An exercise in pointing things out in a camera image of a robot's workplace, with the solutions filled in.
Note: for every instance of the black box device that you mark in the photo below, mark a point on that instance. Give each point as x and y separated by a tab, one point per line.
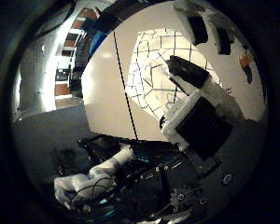
99	146

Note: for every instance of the blue container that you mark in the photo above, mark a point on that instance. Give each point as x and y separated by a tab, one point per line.
96	42

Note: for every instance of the shelving with brown boxes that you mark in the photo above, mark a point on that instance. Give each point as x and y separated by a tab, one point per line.
65	74

